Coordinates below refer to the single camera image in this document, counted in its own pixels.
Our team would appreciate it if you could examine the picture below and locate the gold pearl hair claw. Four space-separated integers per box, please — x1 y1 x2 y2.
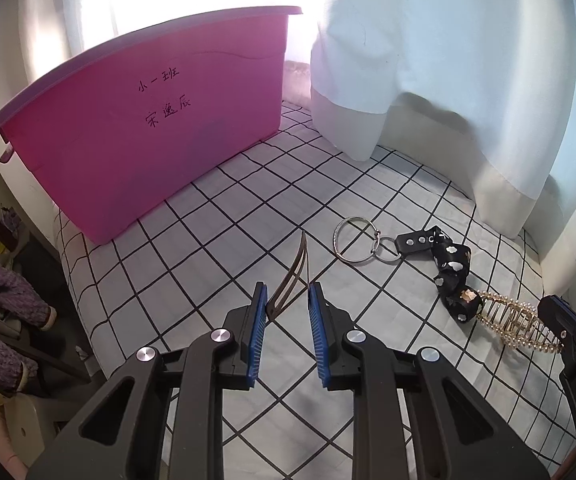
477 290 562 354

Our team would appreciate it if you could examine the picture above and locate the brown thin hair clip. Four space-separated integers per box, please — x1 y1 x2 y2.
265 232 310 321

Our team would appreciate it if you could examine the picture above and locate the large silver bangle ring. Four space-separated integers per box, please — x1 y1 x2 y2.
331 216 382 265

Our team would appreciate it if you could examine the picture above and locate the white black grid bedsheet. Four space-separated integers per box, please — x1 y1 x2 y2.
52 98 576 480

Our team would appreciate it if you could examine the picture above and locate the pink plastic tub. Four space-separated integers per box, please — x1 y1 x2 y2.
0 6 292 244

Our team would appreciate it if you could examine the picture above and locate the white curtain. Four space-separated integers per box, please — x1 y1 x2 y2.
64 0 576 294

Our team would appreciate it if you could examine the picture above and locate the small silver hoop ring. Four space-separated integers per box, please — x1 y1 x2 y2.
370 236 403 264

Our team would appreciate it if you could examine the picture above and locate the black polka dot keychain strap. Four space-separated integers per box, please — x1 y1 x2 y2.
393 225 484 323

